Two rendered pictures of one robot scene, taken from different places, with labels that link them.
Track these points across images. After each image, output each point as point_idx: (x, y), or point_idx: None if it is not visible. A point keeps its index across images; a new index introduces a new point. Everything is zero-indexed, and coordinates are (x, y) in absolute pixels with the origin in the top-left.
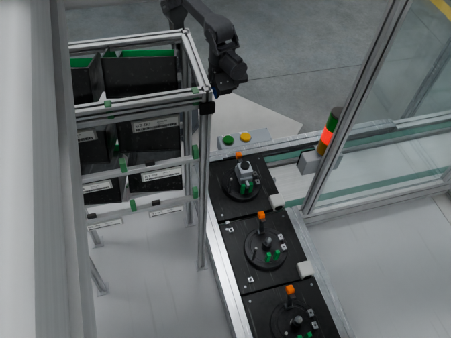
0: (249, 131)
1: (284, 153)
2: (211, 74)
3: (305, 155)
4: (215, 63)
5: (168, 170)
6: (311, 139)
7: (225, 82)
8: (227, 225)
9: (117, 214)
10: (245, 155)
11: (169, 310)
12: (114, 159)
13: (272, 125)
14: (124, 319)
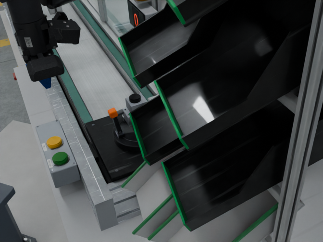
0: (43, 141)
1: (78, 111)
2: (43, 38)
3: (149, 12)
4: (41, 12)
5: None
6: (57, 90)
7: (66, 24)
8: None
9: None
10: (85, 140)
11: (314, 202)
12: (203, 170)
13: (11, 147)
14: None
